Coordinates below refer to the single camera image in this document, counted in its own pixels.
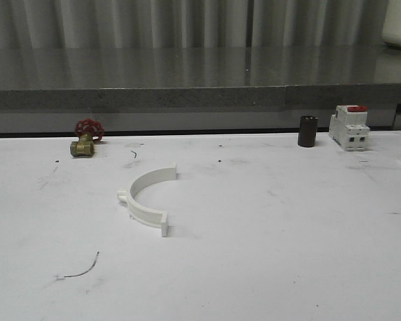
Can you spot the white half pipe clamp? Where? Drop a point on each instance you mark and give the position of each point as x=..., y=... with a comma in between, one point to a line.
x=148, y=216

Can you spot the dark brown pipe coupling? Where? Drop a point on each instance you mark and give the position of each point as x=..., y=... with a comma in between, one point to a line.
x=307, y=131

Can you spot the brass valve red handwheel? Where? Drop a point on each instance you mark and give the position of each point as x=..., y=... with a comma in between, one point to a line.
x=89, y=132

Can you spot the grey stone counter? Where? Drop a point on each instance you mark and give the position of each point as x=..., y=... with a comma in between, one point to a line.
x=259, y=89

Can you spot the white container on counter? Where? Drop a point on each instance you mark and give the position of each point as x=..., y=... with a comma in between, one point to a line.
x=391, y=31

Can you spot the white circuit breaker red switch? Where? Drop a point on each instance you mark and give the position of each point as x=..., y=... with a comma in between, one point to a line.
x=348, y=127

